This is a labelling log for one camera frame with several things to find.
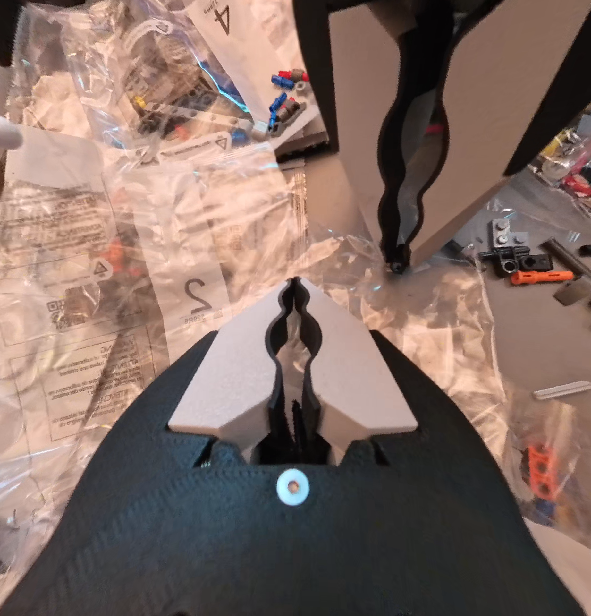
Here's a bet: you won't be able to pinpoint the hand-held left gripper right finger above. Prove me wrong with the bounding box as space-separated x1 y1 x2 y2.
297 277 420 457

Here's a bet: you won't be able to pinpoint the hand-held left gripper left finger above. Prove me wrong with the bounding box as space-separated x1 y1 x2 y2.
168 278 296 457

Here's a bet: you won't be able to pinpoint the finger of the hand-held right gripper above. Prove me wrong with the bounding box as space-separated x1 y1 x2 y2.
328 4 411 263
401 0 591 265

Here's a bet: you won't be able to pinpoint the clear bag tall white label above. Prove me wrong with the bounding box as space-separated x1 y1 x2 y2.
98 144 310 366

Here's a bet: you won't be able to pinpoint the clear bag grey blue parts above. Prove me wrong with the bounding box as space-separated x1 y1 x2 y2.
84 0 320 159

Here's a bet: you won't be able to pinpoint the numbered clear plastic bag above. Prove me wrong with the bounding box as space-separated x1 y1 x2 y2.
521 515 591 616

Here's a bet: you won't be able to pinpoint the scattered loose lego pieces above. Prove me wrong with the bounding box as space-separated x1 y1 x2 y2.
476 219 591 400

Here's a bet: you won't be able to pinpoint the small zip bag colourful parts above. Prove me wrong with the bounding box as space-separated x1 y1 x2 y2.
528 108 591 212

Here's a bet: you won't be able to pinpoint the clear bag red black parts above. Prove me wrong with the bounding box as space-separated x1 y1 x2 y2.
0 178 171 448

